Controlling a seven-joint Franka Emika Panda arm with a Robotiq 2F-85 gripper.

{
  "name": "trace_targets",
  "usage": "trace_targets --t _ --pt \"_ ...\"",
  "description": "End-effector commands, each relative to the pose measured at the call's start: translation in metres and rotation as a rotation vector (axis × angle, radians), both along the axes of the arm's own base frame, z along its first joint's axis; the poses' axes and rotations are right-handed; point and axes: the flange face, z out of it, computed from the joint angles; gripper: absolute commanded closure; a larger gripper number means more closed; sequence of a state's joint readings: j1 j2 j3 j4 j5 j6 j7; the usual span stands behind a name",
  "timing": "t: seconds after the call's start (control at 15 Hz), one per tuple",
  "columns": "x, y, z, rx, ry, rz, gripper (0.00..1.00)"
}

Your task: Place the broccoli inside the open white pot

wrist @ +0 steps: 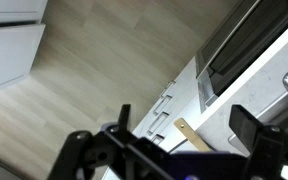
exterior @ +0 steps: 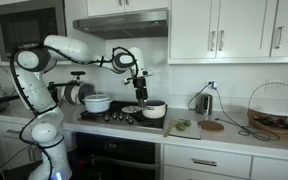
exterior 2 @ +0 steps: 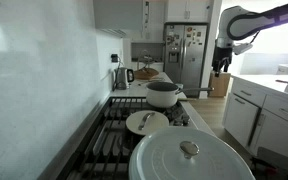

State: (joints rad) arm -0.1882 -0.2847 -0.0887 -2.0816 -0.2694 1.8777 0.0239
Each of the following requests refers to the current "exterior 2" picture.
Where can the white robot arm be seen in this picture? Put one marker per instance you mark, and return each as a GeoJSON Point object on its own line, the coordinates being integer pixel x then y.
{"type": "Point", "coordinates": [237, 23]}

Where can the black wall outlet plug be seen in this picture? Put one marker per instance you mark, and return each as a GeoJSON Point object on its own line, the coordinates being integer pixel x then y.
{"type": "Point", "coordinates": [114, 58]}

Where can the black gas stove grate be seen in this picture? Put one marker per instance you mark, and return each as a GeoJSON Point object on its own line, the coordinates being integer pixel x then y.
{"type": "Point", "coordinates": [105, 150]}

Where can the stainless steel refrigerator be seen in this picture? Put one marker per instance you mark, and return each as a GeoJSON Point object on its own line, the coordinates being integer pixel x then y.
{"type": "Point", "coordinates": [184, 49]}

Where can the wooden cutting board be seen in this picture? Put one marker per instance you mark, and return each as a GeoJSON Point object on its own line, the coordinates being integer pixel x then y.
{"type": "Point", "coordinates": [145, 73]}

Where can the white upper cabinets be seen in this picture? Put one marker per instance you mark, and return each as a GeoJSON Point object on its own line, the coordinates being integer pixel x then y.
{"type": "Point", "coordinates": [187, 10]}

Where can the white kitchen island cabinet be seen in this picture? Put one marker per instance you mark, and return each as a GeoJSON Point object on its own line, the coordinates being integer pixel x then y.
{"type": "Point", "coordinates": [256, 114]}

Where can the range hood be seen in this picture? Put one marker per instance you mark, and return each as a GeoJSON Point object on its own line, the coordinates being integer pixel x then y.
{"type": "Point", "coordinates": [118, 16]}

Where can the small white pot lid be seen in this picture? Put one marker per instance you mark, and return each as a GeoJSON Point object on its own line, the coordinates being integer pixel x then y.
{"type": "Point", "coordinates": [146, 122]}

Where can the large white dutch oven lid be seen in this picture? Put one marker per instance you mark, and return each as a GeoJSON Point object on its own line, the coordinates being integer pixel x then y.
{"type": "Point", "coordinates": [178, 153]}

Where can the stainless steel electric kettle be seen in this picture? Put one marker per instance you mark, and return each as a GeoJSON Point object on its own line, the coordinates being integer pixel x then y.
{"type": "Point", "coordinates": [123, 78]}

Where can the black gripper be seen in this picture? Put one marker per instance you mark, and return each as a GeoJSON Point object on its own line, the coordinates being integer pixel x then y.
{"type": "Point", "coordinates": [221, 59]}

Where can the white saucepan with long handle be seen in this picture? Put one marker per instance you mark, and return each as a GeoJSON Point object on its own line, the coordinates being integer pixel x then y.
{"type": "Point", "coordinates": [165, 94]}

